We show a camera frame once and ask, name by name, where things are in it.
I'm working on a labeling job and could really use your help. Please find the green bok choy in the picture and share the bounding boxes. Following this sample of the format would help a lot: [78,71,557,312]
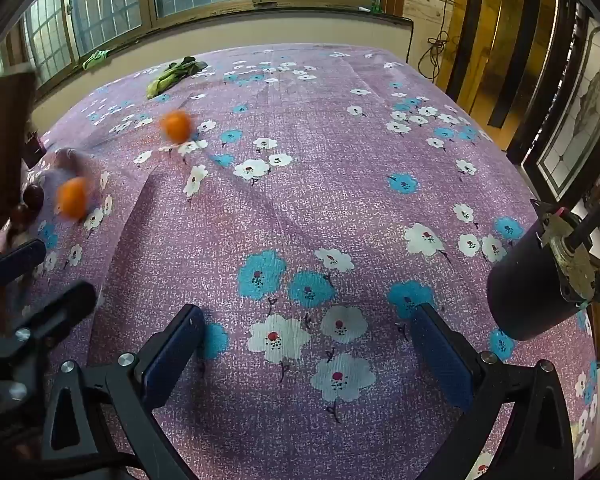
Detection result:
[145,57,208,98]

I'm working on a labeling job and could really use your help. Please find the black cylinder with metal lid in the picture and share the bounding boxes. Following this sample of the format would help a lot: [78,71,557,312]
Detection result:
[486,200,600,342]

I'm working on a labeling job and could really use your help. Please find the hanging cable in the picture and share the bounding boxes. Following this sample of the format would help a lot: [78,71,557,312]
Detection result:
[417,0,453,81]

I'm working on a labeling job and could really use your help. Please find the window with metal grille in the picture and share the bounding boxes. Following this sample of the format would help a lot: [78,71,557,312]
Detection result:
[10,0,396,96]

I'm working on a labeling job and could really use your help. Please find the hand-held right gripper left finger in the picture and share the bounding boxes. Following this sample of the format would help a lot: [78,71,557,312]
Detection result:
[40,304,207,480]

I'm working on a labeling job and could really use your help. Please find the dark wooden slatted partition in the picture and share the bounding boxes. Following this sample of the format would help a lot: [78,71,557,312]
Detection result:
[445,0,588,161]

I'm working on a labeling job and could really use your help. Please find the purple floral bedsheet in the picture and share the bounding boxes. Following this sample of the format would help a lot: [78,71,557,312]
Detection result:
[0,42,600,480]

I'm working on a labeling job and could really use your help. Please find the green cloth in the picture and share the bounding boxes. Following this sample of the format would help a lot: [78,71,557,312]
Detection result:
[81,49,113,71]

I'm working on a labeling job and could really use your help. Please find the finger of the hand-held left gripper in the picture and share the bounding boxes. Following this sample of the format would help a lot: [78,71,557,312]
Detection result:
[10,280,98,356]
[0,239,47,291]

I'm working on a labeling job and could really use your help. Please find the stained glass panel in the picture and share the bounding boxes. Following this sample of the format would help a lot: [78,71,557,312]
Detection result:
[535,25,600,201]

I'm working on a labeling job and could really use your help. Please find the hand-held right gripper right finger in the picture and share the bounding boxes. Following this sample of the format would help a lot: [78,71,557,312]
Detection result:
[410,303,576,480]

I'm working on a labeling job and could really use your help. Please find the orange mandarin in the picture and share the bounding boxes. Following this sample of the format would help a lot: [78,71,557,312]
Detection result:
[159,109,193,143]
[55,176,91,221]

